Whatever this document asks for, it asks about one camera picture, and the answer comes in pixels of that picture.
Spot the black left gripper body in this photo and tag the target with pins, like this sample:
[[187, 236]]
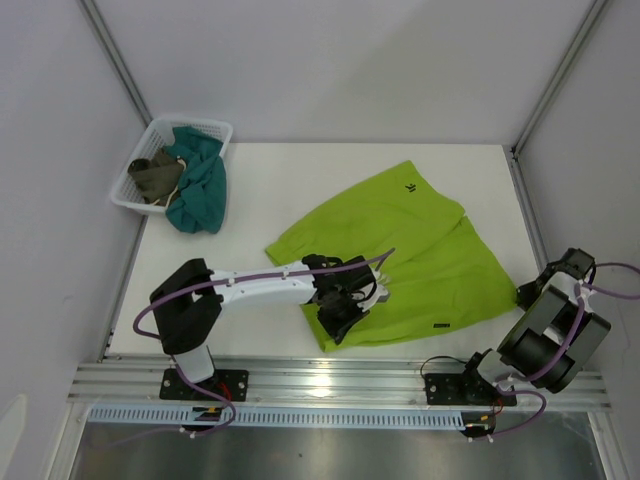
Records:
[[340, 314]]

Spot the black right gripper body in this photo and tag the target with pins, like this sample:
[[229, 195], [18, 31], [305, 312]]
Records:
[[527, 293]]

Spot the lime green shorts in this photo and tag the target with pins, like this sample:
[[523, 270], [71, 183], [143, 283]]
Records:
[[442, 276]]

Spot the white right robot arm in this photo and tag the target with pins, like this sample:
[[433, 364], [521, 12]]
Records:
[[551, 342]]

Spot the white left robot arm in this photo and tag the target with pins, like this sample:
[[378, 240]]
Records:
[[187, 305]]

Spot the teal shorts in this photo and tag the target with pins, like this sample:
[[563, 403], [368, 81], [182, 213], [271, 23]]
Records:
[[202, 187]]

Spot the olive brown shorts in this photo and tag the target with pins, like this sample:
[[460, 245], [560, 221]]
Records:
[[157, 179]]

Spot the white plastic basket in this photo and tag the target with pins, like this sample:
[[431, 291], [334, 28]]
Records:
[[158, 134]]

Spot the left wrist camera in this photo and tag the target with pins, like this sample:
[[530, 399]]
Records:
[[377, 291]]

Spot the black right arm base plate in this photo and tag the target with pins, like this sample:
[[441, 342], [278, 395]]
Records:
[[450, 390]]

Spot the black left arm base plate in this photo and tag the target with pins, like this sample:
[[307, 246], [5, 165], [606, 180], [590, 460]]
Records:
[[231, 384]]

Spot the slotted grey cable duct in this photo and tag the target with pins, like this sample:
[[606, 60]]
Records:
[[246, 416]]

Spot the aluminium mounting rail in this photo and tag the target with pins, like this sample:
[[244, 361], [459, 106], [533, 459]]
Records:
[[273, 382]]

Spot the right aluminium corner post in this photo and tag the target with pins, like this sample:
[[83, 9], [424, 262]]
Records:
[[576, 47]]

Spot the aluminium corner post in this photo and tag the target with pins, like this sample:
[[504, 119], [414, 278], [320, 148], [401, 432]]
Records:
[[576, 47], [107, 42]]

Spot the left aluminium corner post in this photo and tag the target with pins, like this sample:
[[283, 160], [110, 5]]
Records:
[[107, 42]]

